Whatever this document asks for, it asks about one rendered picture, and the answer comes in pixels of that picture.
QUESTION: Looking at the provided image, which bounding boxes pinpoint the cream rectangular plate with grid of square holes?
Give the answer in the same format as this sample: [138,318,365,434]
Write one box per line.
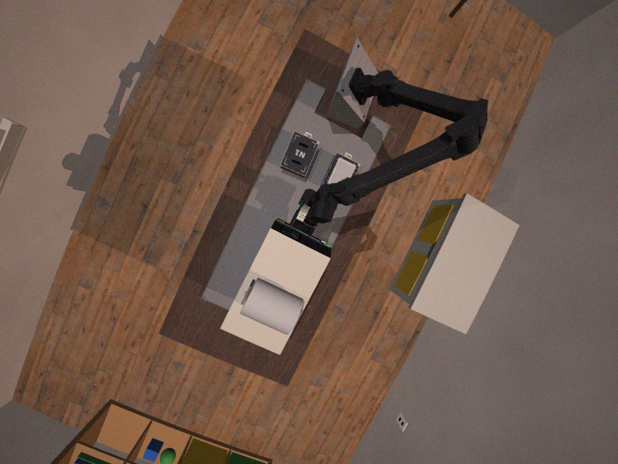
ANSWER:
[296,204,310,222]

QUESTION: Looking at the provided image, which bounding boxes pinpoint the grey cylinder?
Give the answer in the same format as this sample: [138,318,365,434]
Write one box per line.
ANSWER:
[240,278,303,335]

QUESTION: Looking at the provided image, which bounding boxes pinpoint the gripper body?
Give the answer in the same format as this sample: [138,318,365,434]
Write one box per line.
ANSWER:
[301,189,316,205]

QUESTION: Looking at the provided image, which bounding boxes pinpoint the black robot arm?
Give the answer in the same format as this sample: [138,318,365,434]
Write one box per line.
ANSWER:
[303,68,488,227]

